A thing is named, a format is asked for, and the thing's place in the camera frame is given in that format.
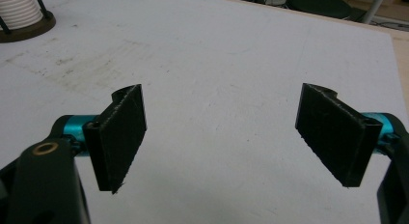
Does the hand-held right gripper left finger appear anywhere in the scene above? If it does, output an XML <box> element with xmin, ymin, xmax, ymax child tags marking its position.
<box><xmin>52</xmin><ymin>83</ymin><xmax>148</xmax><ymax>195</ymax></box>

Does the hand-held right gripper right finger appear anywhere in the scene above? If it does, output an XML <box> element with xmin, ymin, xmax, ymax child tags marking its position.
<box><xmin>294</xmin><ymin>82</ymin><xmax>395</xmax><ymax>188</ymax></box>

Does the black round stool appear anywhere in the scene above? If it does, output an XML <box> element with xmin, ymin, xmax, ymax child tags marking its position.
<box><xmin>285</xmin><ymin>0</ymin><xmax>353</xmax><ymax>20</ymax></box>

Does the grey metal stand leg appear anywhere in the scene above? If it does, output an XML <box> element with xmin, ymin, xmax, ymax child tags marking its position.
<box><xmin>361</xmin><ymin>0</ymin><xmax>389</xmax><ymax>24</ymax></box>

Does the stack of white plates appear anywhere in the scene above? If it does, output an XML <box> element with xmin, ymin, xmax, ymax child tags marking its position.
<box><xmin>0</xmin><ymin>0</ymin><xmax>43</xmax><ymax>31</ymax></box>

